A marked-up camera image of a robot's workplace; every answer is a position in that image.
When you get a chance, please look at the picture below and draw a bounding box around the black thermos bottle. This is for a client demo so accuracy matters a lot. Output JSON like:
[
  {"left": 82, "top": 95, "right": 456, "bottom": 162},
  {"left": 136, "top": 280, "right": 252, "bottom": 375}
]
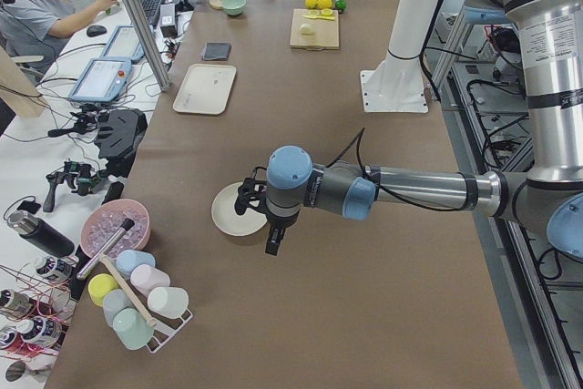
[{"left": 6, "top": 210, "right": 75, "bottom": 258}]

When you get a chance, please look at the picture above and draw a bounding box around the black keyboard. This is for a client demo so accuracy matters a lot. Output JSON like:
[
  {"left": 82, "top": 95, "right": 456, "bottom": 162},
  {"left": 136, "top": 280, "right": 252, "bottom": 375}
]
[{"left": 140, "top": 0, "right": 166, "bottom": 27}]

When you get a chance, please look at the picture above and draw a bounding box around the black computer mouse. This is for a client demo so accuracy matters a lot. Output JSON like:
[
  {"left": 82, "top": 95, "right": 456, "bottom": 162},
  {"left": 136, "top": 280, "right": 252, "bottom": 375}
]
[{"left": 86, "top": 25, "right": 107, "bottom": 37}]

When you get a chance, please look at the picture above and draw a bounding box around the cream round plate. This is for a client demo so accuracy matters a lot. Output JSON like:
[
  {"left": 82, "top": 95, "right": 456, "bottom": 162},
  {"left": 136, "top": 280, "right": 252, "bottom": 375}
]
[{"left": 211, "top": 181, "right": 267, "bottom": 237}]

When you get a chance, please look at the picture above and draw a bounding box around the grey cup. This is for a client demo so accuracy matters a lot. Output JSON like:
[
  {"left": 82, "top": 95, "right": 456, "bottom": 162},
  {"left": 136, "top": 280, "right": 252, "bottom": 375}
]
[{"left": 102, "top": 289, "right": 134, "bottom": 328}]

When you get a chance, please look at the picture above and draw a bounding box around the far teach pendant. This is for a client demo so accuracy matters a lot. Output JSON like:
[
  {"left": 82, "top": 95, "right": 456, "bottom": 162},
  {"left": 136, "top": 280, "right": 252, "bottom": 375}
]
[{"left": 101, "top": 25, "right": 145, "bottom": 64}]

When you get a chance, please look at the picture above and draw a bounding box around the white bun half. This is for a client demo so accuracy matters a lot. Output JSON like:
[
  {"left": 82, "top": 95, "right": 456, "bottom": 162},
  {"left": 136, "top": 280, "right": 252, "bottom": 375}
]
[{"left": 299, "top": 23, "right": 315, "bottom": 36}]

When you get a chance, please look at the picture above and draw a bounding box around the wooden cutting board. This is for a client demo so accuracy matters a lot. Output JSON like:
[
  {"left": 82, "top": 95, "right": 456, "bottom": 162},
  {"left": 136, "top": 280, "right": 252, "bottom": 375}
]
[{"left": 290, "top": 8, "right": 340, "bottom": 50}]

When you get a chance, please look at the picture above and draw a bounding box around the green lime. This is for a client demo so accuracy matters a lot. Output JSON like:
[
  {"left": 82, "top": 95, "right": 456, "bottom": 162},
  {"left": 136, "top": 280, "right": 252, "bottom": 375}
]
[{"left": 334, "top": 0, "right": 347, "bottom": 14}]

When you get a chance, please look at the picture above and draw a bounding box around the blue cup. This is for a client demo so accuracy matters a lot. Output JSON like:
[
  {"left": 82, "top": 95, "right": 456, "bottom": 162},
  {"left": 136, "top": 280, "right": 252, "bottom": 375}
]
[{"left": 115, "top": 250, "right": 156, "bottom": 279}]

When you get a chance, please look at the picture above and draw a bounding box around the steel muddler black tip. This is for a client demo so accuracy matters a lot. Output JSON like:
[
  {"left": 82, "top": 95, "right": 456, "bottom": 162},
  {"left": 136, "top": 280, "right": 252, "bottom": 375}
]
[{"left": 76, "top": 218, "right": 135, "bottom": 281}]

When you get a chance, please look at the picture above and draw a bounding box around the mint green bowl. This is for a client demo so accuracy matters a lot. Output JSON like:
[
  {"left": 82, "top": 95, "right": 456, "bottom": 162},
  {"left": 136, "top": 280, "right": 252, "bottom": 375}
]
[{"left": 221, "top": 0, "right": 247, "bottom": 16}]

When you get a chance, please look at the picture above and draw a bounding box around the teach pendant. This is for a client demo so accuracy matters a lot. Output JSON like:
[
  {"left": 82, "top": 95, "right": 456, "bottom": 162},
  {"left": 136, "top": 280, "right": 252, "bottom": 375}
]
[
  {"left": 68, "top": 57, "right": 132, "bottom": 103},
  {"left": 101, "top": 25, "right": 145, "bottom": 64}
]

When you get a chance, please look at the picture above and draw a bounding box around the yellow lemon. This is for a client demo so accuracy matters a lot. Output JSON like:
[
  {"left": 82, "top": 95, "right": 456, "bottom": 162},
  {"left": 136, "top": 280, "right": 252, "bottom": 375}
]
[
  {"left": 304, "top": 0, "right": 318, "bottom": 9},
  {"left": 316, "top": 0, "right": 334, "bottom": 10}
]

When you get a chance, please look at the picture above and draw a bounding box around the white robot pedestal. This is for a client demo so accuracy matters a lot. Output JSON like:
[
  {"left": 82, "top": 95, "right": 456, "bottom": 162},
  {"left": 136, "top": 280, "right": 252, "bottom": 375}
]
[{"left": 361, "top": 0, "right": 439, "bottom": 113}]

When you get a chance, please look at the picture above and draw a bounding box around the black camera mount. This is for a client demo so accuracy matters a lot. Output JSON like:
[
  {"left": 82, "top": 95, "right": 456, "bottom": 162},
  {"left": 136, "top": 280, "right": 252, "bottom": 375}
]
[{"left": 234, "top": 166, "right": 267, "bottom": 216}]

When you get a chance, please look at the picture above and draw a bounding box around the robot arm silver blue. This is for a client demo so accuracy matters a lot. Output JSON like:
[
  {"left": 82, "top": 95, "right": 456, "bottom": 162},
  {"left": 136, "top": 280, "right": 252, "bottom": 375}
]
[{"left": 261, "top": 0, "right": 582, "bottom": 257}]

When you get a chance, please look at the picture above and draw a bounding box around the seated person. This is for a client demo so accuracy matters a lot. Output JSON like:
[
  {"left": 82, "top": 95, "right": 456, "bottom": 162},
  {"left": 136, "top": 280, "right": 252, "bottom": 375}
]
[{"left": 1, "top": 0, "right": 117, "bottom": 73}]

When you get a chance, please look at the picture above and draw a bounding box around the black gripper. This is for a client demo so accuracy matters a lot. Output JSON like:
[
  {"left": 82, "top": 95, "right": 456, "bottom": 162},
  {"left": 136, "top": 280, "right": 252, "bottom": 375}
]
[{"left": 265, "top": 225, "right": 286, "bottom": 255}]

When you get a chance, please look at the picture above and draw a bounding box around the aluminium frame post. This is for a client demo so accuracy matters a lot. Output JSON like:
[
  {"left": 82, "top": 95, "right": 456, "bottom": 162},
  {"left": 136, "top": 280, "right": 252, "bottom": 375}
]
[{"left": 122, "top": 0, "right": 170, "bottom": 92}]

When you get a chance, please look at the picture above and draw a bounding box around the pink cup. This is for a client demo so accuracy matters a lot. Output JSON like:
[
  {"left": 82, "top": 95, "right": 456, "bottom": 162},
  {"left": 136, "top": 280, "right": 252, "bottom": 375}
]
[{"left": 129, "top": 264, "right": 170, "bottom": 296}]

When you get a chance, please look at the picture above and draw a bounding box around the dark grey folded cloth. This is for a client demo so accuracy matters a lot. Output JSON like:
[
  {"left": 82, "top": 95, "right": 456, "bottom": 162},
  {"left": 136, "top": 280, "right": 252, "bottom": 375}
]
[{"left": 201, "top": 42, "right": 231, "bottom": 61}]

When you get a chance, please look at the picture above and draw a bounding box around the near teach pendant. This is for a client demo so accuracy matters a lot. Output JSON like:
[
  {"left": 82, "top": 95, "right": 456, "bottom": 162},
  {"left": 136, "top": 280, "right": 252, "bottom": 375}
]
[{"left": 68, "top": 57, "right": 132, "bottom": 103}]

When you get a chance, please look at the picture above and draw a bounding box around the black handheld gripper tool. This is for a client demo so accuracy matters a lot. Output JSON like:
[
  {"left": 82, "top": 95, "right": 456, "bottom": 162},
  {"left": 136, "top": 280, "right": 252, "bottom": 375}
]
[{"left": 42, "top": 160, "right": 107, "bottom": 212}]

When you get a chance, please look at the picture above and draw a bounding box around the white cup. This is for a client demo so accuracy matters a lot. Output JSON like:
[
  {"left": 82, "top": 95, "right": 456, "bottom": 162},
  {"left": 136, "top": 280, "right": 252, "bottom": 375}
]
[{"left": 148, "top": 286, "right": 189, "bottom": 319}]

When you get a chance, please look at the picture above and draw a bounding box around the white wire cup rack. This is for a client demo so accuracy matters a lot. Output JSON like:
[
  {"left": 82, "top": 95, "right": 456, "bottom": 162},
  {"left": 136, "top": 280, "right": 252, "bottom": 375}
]
[{"left": 145, "top": 309, "right": 195, "bottom": 353}]

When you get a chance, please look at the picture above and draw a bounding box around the mint green cup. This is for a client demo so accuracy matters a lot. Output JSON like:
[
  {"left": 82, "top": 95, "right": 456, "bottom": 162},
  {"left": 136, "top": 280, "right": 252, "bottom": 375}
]
[{"left": 112, "top": 308, "right": 154, "bottom": 351}]

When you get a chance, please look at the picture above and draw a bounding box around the yellow plastic knife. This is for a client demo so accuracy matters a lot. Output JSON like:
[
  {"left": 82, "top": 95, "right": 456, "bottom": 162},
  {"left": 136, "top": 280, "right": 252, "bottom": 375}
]
[{"left": 302, "top": 15, "right": 336, "bottom": 21}]

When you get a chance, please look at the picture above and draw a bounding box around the cream rectangular tray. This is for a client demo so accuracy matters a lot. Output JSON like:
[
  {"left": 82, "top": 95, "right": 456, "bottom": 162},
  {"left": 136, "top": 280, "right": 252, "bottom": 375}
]
[{"left": 172, "top": 64, "right": 237, "bottom": 116}]

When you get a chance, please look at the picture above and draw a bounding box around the pink bowl with ice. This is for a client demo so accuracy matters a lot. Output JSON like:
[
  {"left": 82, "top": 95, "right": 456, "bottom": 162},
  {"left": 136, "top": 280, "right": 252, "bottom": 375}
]
[{"left": 80, "top": 199, "right": 150, "bottom": 258}]

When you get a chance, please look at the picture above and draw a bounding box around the yellow cup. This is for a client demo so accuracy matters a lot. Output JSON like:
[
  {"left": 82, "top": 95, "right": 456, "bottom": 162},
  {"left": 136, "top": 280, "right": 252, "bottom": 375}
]
[{"left": 87, "top": 273, "right": 119, "bottom": 307}]

